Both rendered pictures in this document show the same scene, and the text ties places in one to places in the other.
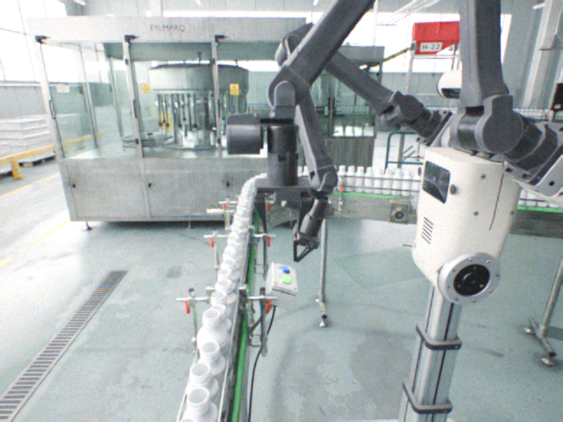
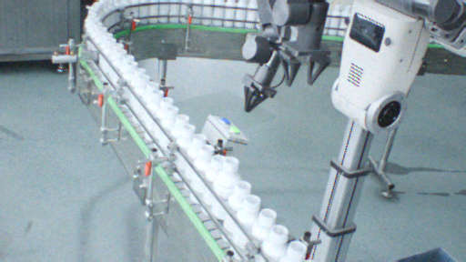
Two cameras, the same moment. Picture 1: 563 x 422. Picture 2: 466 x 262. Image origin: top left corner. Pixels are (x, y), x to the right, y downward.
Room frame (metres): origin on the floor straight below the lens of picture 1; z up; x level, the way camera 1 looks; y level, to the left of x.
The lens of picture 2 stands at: (-0.38, 0.75, 1.88)
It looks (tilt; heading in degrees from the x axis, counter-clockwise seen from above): 28 degrees down; 329
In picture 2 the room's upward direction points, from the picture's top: 9 degrees clockwise
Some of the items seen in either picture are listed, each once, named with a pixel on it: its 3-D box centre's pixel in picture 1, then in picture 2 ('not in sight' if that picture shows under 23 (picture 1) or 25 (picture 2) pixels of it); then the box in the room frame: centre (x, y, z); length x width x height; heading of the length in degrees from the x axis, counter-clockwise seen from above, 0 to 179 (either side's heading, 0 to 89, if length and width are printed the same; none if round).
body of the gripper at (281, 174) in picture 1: (282, 172); (308, 38); (0.61, 0.00, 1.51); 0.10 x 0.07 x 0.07; 91
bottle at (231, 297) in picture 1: (226, 308); (197, 162); (0.80, 0.15, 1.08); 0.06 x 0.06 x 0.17
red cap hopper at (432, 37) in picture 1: (427, 103); not in sight; (7.06, -2.89, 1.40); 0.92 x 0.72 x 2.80; 74
